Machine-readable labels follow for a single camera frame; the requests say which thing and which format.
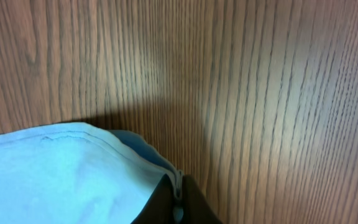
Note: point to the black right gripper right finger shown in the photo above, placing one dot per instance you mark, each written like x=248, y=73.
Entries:
x=195, y=207

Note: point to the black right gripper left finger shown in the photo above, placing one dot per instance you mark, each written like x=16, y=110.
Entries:
x=159, y=207

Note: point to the light blue t-shirt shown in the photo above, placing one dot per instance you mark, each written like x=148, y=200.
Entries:
x=78, y=173

